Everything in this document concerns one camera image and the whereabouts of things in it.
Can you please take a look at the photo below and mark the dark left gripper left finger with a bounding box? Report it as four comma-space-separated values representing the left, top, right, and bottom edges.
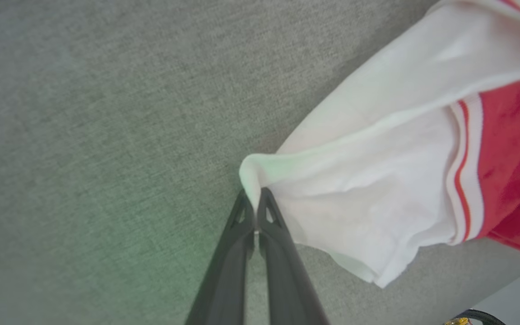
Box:
186, 190, 256, 325

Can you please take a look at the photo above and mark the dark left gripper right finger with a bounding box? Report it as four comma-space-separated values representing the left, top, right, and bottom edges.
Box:
257, 187, 331, 325

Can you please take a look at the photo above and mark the red and white jersey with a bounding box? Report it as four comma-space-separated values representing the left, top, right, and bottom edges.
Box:
239, 0, 520, 289

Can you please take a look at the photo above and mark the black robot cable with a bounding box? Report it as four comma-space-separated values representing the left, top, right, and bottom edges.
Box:
456, 309, 507, 325

